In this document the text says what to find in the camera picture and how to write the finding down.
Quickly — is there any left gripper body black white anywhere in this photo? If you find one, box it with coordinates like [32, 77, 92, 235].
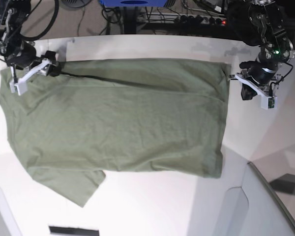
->
[229, 60, 283, 110]

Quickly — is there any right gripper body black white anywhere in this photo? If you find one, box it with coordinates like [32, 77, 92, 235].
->
[6, 43, 50, 96]

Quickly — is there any olive green t-shirt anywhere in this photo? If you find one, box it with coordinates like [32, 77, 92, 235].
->
[0, 59, 231, 207]

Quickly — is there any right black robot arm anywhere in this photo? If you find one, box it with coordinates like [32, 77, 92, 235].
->
[0, 0, 61, 96]

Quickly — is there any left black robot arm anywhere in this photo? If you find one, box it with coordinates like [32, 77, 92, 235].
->
[226, 0, 295, 110]

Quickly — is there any blue box with oval hole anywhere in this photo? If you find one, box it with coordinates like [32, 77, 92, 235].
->
[99, 0, 167, 7]

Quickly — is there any black power strip red light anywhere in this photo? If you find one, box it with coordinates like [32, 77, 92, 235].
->
[175, 15, 227, 26]

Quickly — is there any white curved panel right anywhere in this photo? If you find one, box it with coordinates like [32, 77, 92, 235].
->
[213, 162, 295, 236]

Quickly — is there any white panel left corner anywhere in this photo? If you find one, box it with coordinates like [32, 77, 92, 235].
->
[0, 188, 23, 236]

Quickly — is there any black table leg post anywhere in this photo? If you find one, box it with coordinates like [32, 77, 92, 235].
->
[122, 6, 141, 34]

